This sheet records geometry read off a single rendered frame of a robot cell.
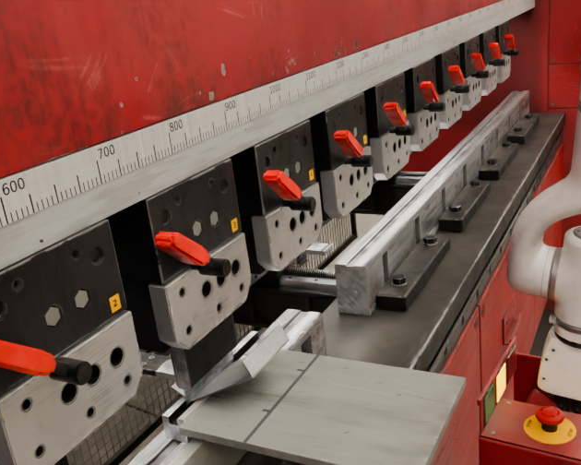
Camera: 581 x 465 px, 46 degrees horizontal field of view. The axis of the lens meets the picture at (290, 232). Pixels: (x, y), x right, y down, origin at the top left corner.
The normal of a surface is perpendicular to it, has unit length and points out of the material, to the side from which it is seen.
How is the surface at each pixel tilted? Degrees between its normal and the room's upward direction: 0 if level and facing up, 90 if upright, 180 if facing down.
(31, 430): 90
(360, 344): 0
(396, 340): 0
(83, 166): 90
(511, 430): 0
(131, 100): 90
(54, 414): 90
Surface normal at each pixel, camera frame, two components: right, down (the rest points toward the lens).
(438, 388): -0.11, -0.94
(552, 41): -0.45, 0.35
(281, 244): 0.89, 0.06
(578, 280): -0.63, 0.33
